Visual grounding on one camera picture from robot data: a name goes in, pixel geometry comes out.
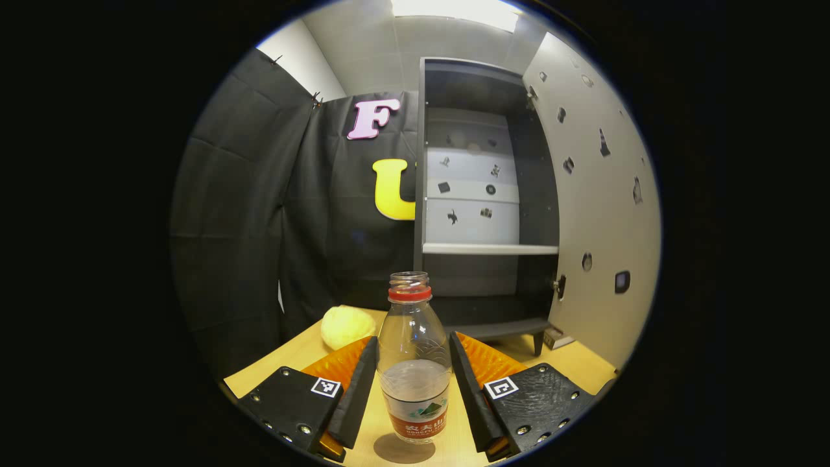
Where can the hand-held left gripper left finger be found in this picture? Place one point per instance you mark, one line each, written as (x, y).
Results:
(360, 395)

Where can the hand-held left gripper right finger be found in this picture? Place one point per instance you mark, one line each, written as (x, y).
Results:
(470, 395)

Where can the clear plastic bottle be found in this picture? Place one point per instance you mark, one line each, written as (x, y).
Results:
(415, 350)

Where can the grey cabinet door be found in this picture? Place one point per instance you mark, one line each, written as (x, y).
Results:
(603, 214)

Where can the yellow bumpy fruit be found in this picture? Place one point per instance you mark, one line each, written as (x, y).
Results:
(343, 327)

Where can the black backdrop cloth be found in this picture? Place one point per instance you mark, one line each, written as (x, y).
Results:
(246, 227)

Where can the large ceiling light panel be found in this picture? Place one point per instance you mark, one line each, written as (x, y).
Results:
(454, 13)

